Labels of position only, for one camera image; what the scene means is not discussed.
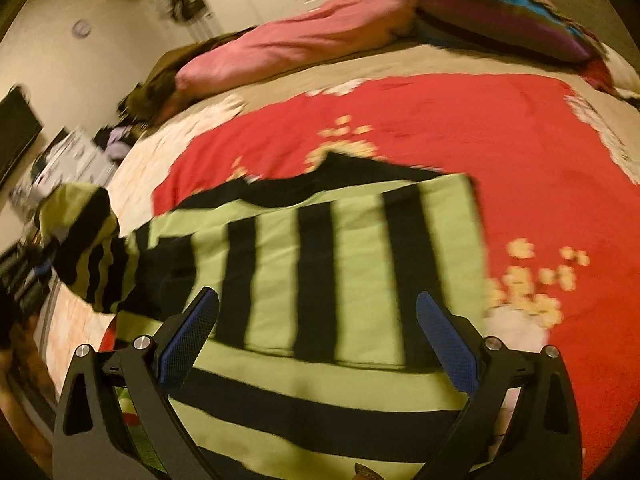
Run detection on colourful striped pillow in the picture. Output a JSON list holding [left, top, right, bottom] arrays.
[[407, 0, 601, 63]]

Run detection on pink pillow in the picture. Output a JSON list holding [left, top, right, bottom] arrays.
[[175, 0, 421, 96]]

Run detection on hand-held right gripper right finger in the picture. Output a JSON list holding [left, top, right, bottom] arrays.
[[407, 291, 583, 480]]

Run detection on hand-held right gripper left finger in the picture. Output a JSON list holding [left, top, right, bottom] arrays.
[[52, 286, 221, 480]]

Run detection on red floral blanket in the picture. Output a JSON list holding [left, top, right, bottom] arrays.
[[45, 42, 640, 480]]

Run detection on brown cloth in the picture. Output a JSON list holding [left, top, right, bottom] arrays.
[[117, 30, 261, 126]]

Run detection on green black striped sweater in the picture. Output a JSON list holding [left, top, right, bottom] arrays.
[[39, 152, 493, 480]]

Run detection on wall poster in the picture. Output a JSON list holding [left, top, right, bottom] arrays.
[[155, 0, 208, 23]]

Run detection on black television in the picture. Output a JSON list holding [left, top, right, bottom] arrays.
[[0, 85, 43, 186]]

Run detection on dark clothes pile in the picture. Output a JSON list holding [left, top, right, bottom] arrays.
[[92, 125, 146, 161]]

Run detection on red white cloth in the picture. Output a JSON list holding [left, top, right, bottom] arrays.
[[582, 45, 640, 101]]

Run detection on white cardboard boxes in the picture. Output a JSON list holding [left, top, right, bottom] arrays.
[[30, 127, 118, 196]]

